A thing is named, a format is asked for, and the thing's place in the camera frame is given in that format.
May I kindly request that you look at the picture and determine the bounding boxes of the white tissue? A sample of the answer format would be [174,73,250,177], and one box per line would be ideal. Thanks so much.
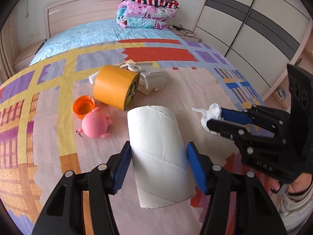
[192,103,223,135]

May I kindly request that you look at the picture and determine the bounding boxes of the white cardboard paper roll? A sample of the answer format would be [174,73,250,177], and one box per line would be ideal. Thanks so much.
[127,106,196,209]

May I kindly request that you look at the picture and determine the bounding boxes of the pink pig toy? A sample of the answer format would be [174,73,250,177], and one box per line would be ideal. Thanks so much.
[75,107,113,139]

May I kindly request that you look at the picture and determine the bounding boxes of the orange bottle cap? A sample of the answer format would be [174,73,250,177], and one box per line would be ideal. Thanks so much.
[72,95,96,119]

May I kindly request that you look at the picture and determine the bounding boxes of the orange tape roll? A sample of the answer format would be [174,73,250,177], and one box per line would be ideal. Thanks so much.
[93,65,139,111]

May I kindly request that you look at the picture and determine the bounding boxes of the right hand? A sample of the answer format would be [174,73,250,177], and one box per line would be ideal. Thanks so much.
[268,173,312,194]

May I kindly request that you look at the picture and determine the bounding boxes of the right wooden nightstand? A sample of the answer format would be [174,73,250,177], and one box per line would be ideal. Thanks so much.
[169,25,201,42]

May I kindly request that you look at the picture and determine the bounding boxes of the wooden nightstand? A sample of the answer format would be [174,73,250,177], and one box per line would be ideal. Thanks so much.
[169,25,201,42]
[13,39,47,73]

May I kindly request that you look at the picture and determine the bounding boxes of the white grey wardrobe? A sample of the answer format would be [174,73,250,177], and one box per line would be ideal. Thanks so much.
[194,0,310,96]

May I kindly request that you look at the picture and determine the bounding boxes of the colourful patterned blanket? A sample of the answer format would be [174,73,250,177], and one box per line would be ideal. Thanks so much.
[1,39,262,234]

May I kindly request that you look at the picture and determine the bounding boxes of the folded quilt stack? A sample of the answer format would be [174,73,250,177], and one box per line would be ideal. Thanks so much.
[116,0,179,30]

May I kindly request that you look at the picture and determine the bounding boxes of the light blue floral bedsheet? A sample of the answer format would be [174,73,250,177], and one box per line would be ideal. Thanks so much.
[30,20,180,65]

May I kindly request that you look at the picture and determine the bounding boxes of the left wooden nightstand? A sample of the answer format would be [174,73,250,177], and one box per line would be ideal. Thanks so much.
[13,39,47,73]

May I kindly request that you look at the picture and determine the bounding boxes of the wooden headboard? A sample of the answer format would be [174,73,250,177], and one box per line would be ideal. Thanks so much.
[44,0,121,39]

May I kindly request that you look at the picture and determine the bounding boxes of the black cables on nightstand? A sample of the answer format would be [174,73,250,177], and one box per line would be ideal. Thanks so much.
[170,23,196,38]

